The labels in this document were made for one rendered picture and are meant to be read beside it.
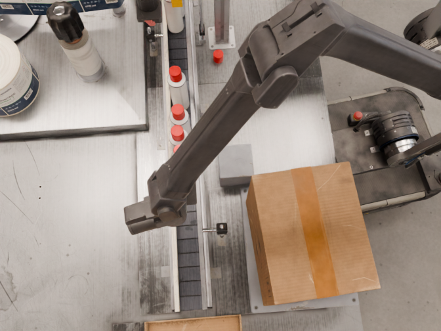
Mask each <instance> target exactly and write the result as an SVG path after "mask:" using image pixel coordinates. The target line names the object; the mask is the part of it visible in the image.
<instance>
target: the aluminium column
mask: <svg viewBox="0 0 441 331"><path fill-rule="evenodd" d="M214 18H215V43H228V42H229V20H230V0H214Z"/></svg>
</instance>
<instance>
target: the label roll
mask: <svg viewBox="0 0 441 331"><path fill-rule="evenodd" d="M39 86H40V81H39V76H38V74H37V72H36V70H35V69H34V67H33V66H32V65H31V64H30V62H29V61H28V59H27V58H26V57H25V56H24V55H23V53H22V52H21V50H20V49H19V48H18V47H17V46H16V44H15V43H14V42H13V41H12V40H11V39H10V38H8V37H7V36H5V35H2V34H0V116H2V117H4V116H13V115H15V114H18V113H20V112H22V111H24V110H25V109H26V108H27V107H29V106H30V105H31V104H32V102H33V101H34V100H35V98H36V97H37V94H38V92H39Z"/></svg>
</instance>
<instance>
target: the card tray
mask: <svg viewBox="0 0 441 331"><path fill-rule="evenodd" d="M144 331H242V318H241V315H225V316H216V317H200V318H191V319H175V320H159V321H150V322H144Z"/></svg>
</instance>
